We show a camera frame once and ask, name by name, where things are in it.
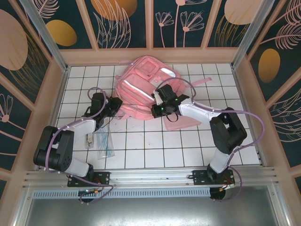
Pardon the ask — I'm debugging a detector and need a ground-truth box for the pink student backpack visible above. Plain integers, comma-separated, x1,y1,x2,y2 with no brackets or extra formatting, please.
110,55,212,121

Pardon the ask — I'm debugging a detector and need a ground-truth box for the pink pencil case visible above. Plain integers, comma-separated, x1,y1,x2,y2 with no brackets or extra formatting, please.
162,115,202,131

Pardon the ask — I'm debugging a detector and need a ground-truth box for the clear bag of blue pens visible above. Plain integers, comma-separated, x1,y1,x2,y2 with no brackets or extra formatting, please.
95,127,116,160

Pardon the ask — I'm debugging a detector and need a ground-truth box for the small clear plastic packet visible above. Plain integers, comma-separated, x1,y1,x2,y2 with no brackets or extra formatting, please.
84,130,96,149

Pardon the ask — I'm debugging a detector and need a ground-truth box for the small circuit board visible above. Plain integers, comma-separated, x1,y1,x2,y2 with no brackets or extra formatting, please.
78,188,101,196

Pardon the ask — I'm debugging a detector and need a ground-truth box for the shiny metal sheet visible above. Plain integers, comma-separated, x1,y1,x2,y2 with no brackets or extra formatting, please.
14,186,290,226

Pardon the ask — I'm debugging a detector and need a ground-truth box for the yellow power connector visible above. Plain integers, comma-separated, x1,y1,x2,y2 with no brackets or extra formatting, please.
220,183,236,192

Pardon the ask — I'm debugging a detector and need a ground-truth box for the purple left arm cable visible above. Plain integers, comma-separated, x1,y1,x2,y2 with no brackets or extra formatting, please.
46,87,115,206

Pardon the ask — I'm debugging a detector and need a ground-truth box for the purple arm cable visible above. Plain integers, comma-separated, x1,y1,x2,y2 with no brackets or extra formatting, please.
46,87,115,206
156,78,264,203

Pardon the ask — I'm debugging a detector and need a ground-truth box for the aluminium mounting rail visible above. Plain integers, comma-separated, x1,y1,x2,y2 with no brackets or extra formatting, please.
23,167,278,189

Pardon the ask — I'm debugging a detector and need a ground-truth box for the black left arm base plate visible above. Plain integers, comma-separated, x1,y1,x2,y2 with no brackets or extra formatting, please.
67,171,111,188

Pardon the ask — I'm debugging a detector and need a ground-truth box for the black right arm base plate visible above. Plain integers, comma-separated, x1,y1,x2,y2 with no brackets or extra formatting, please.
192,169,236,186

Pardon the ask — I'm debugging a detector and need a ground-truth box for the grey slotted cable duct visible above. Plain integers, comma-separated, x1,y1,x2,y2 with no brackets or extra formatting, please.
32,187,211,199

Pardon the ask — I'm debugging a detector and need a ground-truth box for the aluminium frame post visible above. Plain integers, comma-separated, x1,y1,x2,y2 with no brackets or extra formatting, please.
20,0,71,74
231,0,278,70

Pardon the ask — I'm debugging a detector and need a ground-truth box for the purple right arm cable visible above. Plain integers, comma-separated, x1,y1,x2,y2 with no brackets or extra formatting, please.
156,78,264,203

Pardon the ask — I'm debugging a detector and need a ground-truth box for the grey side bracket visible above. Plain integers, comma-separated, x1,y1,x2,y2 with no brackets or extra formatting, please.
257,150,268,168

